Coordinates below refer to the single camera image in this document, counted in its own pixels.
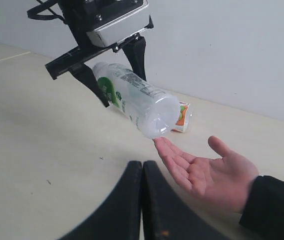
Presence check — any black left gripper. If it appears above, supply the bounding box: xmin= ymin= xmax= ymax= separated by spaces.
xmin=46 ymin=0 xmax=154 ymax=108

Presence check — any clear green-label drink bottle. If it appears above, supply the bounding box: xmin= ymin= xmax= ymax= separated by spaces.
xmin=92 ymin=62 xmax=180 ymax=139

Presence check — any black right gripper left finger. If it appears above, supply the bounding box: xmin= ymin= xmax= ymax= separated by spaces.
xmin=61 ymin=161 xmax=142 ymax=240

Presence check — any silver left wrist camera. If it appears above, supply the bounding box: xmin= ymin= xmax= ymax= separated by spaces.
xmin=84 ymin=0 xmax=152 ymax=48

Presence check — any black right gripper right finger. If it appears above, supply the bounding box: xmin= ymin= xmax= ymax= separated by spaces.
xmin=142 ymin=160 xmax=227 ymax=240

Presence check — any clear fruit-label bottle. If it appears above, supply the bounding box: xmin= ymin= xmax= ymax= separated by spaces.
xmin=172 ymin=101 xmax=193 ymax=133

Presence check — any black sleeved forearm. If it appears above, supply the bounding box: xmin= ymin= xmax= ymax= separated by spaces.
xmin=239 ymin=175 xmax=284 ymax=240

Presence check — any person's open hand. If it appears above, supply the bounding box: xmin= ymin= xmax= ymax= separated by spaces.
xmin=153 ymin=136 xmax=259 ymax=214

